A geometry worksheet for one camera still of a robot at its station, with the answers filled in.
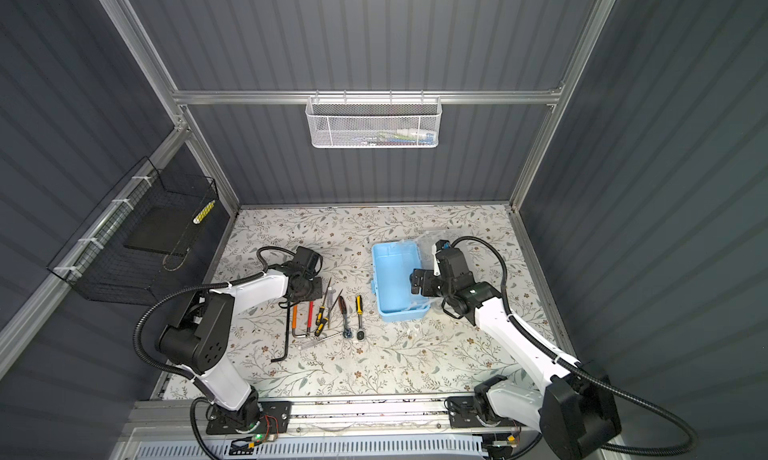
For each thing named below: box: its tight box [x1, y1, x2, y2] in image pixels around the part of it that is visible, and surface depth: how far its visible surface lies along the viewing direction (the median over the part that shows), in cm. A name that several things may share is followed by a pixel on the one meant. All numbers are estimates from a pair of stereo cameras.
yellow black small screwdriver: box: [314, 277, 332, 337], surface depth 91 cm
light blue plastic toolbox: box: [371, 241, 430, 322], surface depth 98 cm
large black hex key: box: [271, 308, 290, 363], surface depth 88 cm
